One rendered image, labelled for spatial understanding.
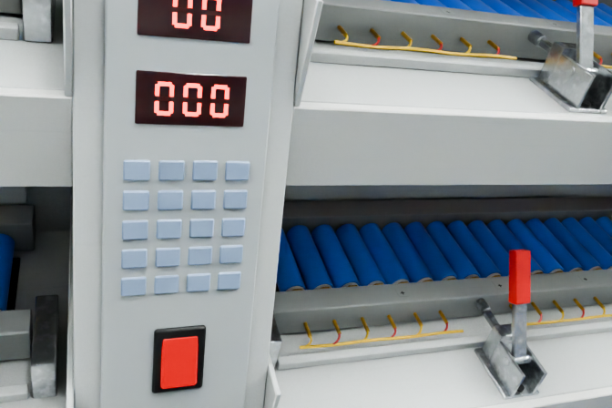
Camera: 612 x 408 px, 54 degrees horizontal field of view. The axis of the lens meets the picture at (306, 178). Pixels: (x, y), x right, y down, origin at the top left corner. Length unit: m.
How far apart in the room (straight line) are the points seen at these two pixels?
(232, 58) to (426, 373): 0.25
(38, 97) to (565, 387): 0.37
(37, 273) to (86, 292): 0.15
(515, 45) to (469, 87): 0.07
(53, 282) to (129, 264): 0.16
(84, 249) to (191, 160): 0.06
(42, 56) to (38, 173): 0.05
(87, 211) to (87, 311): 0.05
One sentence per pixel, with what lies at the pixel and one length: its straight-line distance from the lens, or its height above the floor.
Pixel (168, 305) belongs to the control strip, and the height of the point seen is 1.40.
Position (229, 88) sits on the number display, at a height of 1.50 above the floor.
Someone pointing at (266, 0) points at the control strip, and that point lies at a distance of 0.26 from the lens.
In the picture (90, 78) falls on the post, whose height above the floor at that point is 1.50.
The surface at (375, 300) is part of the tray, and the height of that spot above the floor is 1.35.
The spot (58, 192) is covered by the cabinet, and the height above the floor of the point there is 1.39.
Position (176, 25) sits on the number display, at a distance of 0.26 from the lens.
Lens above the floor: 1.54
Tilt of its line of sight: 16 degrees down
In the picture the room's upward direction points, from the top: 6 degrees clockwise
